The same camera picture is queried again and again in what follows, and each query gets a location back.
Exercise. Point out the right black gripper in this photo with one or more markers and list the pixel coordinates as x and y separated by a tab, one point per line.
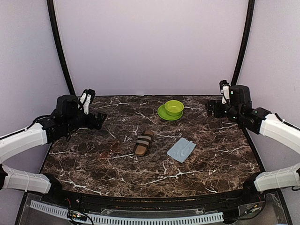
217	113

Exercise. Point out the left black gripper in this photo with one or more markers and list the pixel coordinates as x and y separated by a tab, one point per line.
99	121

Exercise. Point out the light blue cleaning cloth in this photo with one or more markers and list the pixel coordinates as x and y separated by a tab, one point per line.
181	150

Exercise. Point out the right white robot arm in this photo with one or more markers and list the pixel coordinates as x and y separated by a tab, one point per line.
236	106

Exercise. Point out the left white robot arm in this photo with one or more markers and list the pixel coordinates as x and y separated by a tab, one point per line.
70	114

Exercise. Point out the green bowl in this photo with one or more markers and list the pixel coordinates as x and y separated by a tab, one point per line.
174	107

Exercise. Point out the green plate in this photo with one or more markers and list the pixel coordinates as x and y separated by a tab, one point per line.
162	112

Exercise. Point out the small circuit board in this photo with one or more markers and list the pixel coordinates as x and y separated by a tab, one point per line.
76	216

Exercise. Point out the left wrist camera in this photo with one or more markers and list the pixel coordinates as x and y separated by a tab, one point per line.
86	99

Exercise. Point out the black table front rail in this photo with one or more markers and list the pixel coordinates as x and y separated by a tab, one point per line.
86	202

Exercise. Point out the white slotted cable duct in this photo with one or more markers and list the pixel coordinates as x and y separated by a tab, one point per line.
97	219

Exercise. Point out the right black frame post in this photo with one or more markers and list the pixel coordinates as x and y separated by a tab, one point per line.
244	41

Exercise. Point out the black frame post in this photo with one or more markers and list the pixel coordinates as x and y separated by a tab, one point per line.
58	45
244	41

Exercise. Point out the left black frame post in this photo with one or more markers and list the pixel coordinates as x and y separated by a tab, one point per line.
58	45

